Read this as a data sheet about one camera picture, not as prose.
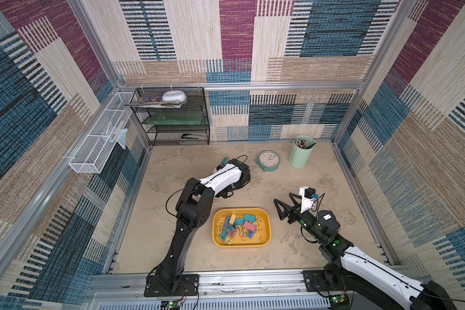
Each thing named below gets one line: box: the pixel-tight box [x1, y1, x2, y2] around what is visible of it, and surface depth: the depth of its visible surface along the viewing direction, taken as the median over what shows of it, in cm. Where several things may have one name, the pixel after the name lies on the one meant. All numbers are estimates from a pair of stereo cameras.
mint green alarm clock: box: [255, 149, 281, 172], surface depth 110 cm
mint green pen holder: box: [289, 134, 316, 169], surface depth 109 cm
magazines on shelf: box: [123, 96, 188, 109], surface depth 83 cm
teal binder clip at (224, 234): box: [219, 227, 230, 241], surface depth 85 cm
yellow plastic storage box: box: [211, 207, 272, 249], surface depth 87 cm
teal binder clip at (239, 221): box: [234, 218, 246, 225], surface depth 88 cm
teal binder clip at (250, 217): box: [244, 214, 256, 222], surface depth 90 cm
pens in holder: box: [295, 138, 312, 150], surface depth 98 cm
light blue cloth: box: [115, 128, 128, 150], surface depth 80 cm
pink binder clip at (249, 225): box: [243, 220, 256, 232], surface depth 87 cm
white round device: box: [161, 89, 186, 103], surface depth 91 cm
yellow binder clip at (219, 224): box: [215, 218, 223, 234], surface depth 88 cm
